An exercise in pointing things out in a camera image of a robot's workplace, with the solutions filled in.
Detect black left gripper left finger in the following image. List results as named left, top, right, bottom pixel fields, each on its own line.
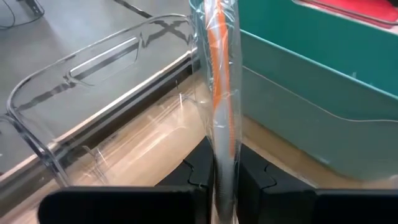
left=37, top=136, right=216, bottom=224

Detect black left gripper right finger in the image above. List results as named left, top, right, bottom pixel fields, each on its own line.
left=237, top=143, right=398, bottom=224

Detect orange toothbrush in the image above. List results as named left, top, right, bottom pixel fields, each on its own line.
left=192, top=0, right=244, bottom=224

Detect green plastic bin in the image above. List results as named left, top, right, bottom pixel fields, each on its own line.
left=188, top=0, right=398, bottom=182

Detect clear plastic bin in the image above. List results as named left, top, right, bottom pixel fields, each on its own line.
left=0, top=12, right=203, bottom=189

